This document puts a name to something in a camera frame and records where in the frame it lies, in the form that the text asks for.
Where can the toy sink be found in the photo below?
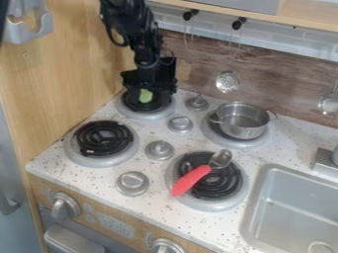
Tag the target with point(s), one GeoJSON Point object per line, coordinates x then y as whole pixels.
{"type": "Point", "coordinates": [292, 210]}

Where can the grey wall holder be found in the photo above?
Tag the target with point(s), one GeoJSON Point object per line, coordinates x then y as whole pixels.
{"type": "Point", "coordinates": [27, 23]}

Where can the green toy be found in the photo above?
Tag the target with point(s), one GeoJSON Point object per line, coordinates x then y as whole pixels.
{"type": "Point", "coordinates": [145, 95]}

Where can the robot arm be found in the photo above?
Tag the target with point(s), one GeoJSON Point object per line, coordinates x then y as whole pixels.
{"type": "Point", "coordinates": [132, 23]}

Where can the black wall hook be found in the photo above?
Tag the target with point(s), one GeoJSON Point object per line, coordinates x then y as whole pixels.
{"type": "Point", "coordinates": [190, 14]}
{"type": "Point", "coordinates": [239, 23]}

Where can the silver hanging strainer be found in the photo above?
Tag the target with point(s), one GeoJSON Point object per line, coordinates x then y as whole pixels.
{"type": "Point", "coordinates": [227, 81]}

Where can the silver hanging ladle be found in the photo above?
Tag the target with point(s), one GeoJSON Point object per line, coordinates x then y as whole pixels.
{"type": "Point", "coordinates": [329, 103]}

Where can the toy stove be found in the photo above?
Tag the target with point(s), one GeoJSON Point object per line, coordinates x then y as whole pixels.
{"type": "Point", "coordinates": [103, 145]}

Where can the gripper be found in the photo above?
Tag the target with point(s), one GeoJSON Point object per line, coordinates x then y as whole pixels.
{"type": "Point", "coordinates": [156, 77]}

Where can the silver pot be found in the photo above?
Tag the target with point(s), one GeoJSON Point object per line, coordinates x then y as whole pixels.
{"type": "Point", "coordinates": [242, 120]}

